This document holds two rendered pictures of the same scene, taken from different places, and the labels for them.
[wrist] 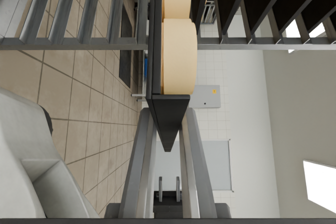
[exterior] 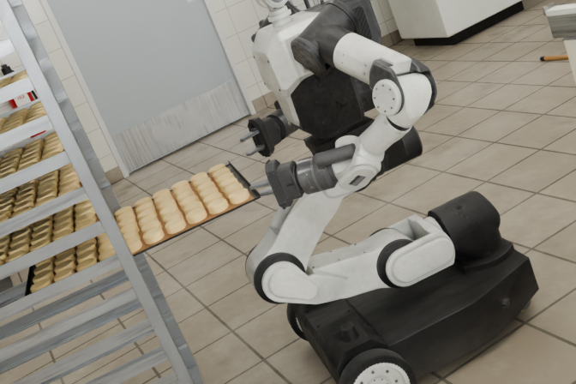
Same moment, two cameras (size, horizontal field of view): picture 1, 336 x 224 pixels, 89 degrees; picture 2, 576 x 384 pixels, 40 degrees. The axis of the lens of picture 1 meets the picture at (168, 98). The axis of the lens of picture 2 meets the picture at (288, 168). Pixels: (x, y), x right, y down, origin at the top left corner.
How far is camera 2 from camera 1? 189 cm
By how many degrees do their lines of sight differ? 33
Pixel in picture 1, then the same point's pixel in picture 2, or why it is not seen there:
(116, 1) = (89, 292)
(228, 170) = not seen: outside the picture
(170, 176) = (178, 35)
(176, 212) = (267, 129)
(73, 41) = (162, 303)
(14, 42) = (188, 355)
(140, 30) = not seen: hidden behind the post
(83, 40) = (156, 294)
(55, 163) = (272, 228)
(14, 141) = (271, 243)
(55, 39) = (168, 320)
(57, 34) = not seen: hidden behind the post
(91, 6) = (110, 315)
